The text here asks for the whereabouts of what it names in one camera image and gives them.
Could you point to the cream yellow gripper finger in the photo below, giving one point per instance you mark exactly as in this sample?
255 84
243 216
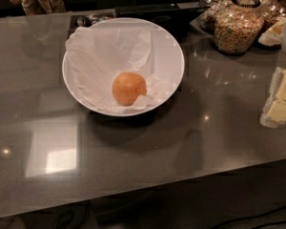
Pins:
274 110

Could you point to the orange fruit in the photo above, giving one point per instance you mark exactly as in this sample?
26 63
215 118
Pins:
127 87

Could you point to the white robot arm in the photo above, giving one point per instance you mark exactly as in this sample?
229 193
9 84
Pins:
283 44

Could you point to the white bowl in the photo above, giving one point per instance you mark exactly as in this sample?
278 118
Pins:
168 48

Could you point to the white dish with food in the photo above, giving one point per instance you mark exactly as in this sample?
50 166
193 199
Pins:
272 36

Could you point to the glass jar of cereal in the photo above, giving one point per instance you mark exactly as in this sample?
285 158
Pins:
237 26

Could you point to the glass jar behind cereal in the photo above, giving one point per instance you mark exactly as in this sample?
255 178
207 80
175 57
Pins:
272 12

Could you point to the white paper napkin liner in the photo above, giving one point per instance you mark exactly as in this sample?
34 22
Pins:
98 58

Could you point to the black tray with small items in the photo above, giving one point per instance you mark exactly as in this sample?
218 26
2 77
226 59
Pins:
87 20

